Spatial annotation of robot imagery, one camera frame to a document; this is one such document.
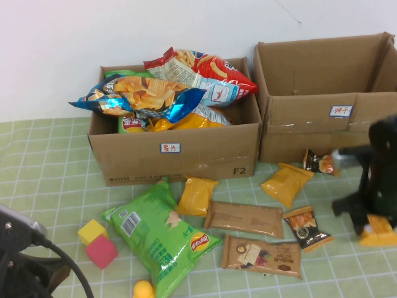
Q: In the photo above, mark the yellow ball toy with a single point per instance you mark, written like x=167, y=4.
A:
x=143, y=290

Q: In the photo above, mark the pink foam cube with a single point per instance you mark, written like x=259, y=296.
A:
x=100, y=251

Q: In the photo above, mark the large brown cardboard box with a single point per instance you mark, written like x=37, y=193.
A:
x=297, y=136

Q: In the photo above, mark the cardboard box printed F2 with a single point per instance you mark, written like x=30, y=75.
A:
x=201, y=155

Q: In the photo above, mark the yellow foam cube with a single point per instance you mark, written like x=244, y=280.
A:
x=91, y=231

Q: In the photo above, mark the red fries snack bag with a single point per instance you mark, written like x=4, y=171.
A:
x=223, y=74

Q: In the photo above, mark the green checkered tablecloth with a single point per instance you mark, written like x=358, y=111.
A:
x=46, y=186

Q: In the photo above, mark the orange cracker packet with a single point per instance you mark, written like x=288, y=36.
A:
x=378, y=231

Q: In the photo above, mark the plain brown biscuit packet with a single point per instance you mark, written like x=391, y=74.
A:
x=245, y=218

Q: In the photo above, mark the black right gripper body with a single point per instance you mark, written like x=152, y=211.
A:
x=381, y=192

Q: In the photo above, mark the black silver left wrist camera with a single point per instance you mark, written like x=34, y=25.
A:
x=18, y=223

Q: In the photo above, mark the small yellow snack packet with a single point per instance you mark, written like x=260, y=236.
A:
x=195, y=195
x=285, y=186

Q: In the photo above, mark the blue shrimp chip bag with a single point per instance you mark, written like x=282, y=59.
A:
x=149, y=93

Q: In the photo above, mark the green cucumber Lays chip bag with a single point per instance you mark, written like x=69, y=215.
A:
x=130, y=124

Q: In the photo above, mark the brown picture biscuit packet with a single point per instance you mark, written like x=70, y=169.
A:
x=260, y=257

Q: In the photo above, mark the small black orange snack packet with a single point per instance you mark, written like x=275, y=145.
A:
x=307, y=231
x=321, y=163

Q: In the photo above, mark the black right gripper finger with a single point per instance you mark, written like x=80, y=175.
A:
x=350, y=208

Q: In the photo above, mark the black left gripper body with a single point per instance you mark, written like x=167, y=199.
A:
x=18, y=276

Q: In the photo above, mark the white blue-bordered label sticker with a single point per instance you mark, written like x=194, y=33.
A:
x=170, y=148
x=341, y=111

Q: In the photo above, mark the orange yellow chip bag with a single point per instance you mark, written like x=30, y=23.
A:
x=192, y=122

